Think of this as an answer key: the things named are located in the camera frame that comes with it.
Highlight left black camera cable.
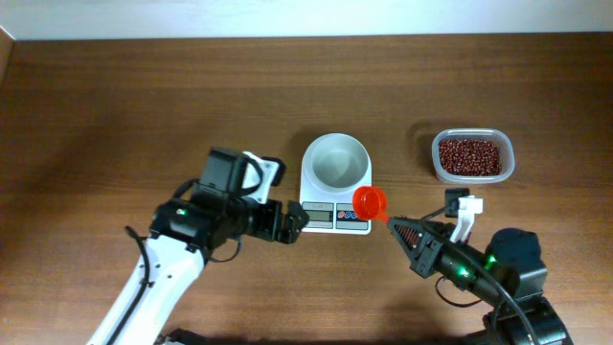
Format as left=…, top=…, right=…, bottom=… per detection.
left=102, top=225, right=152, bottom=345

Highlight black camera cable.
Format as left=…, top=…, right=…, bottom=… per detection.
left=420, top=205, right=540, bottom=345
left=102, top=225, right=152, bottom=345

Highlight orange plastic measuring scoop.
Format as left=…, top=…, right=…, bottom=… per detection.
left=352, top=186, right=390, bottom=224

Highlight clear plastic container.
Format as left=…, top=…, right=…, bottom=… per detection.
left=432, top=128, right=515, bottom=185

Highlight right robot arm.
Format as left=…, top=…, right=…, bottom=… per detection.
left=387, top=217, right=573, bottom=345

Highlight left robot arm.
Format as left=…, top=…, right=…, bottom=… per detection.
left=90, top=148, right=308, bottom=344

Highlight right black camera cable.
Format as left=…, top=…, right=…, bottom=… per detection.
left=420, top=205, right=540, bottom=345

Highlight white digital kitchen scale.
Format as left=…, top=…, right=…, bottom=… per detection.
left=300, top=157, right=372, bottom=235

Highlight red adzuki beans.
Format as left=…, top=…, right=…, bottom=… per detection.
left=438, top=139, right=502, bottom=177

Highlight white round bowl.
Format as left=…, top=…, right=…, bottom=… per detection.
left=303, top=133, right=373, bottom=193

